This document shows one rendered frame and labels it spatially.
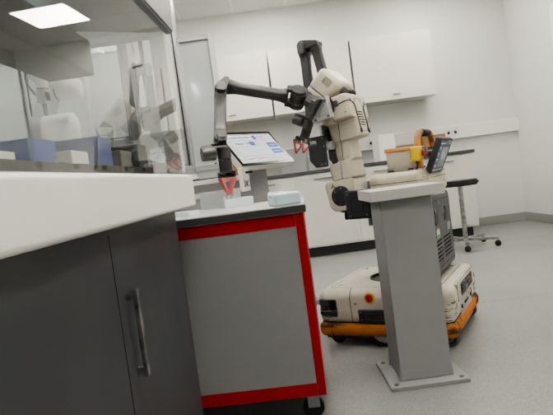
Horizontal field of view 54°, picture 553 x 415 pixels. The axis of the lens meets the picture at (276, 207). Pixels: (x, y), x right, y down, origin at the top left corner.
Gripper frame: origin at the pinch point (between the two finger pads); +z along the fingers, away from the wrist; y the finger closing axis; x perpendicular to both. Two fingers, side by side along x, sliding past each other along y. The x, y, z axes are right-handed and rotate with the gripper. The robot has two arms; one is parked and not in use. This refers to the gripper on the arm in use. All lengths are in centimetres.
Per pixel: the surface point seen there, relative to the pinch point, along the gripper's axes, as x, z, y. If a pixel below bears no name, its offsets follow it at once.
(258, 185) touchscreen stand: 44, -3, -116
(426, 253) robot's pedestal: 64, 32, 47
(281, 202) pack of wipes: 7, 5, 51
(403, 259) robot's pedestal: 55, 33, 45
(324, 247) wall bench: 155, 68, -300
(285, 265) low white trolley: 6, 27, 51
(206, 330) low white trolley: -22, 47, 41
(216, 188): -3.0, -2.8, -12.9
